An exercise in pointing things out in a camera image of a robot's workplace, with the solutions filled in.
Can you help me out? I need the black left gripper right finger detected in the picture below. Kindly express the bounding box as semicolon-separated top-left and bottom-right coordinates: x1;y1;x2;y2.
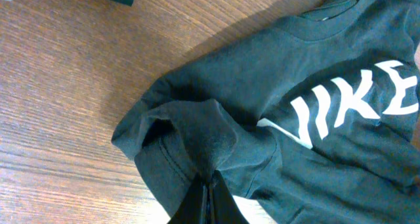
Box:
209;171;249;224

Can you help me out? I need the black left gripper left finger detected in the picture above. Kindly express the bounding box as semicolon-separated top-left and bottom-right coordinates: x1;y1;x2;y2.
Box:
168;175;207;224

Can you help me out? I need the black Nike t-shirt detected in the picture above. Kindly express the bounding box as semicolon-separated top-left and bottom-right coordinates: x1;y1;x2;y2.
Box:
112;0;419;223

